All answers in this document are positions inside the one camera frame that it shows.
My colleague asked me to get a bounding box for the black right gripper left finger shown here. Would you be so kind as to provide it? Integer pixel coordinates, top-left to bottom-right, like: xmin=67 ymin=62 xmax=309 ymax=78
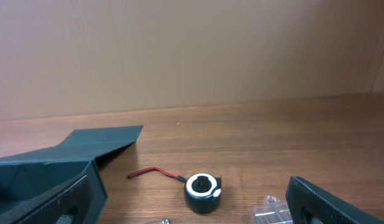
xmin=0 ymin=175 xmax=93 ymax=224

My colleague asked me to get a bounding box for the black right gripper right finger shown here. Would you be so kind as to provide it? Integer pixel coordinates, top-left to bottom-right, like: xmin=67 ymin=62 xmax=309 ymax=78
xmin=286 ymin=176 xmax=384 ymax=224

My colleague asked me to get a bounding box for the clear plastic screwdriver case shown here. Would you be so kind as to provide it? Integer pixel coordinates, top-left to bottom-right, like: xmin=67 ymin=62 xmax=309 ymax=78
xmin=252 ymin=195 xmax=293 ymax=224

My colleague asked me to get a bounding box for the dark green box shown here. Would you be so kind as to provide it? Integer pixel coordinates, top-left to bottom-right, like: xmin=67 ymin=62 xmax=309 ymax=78
xmin=0 ymin=125 xmax=143 ymax=223

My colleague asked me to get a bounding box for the black round tape measure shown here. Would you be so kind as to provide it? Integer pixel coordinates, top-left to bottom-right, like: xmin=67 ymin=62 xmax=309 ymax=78
xmin=127 ymin=166 xmax=222 ymax=215

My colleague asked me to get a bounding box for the silver metal object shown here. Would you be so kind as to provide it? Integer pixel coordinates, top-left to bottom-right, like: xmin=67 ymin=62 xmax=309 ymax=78
xmin=146 ymin=219 xmax=172 ymax=224

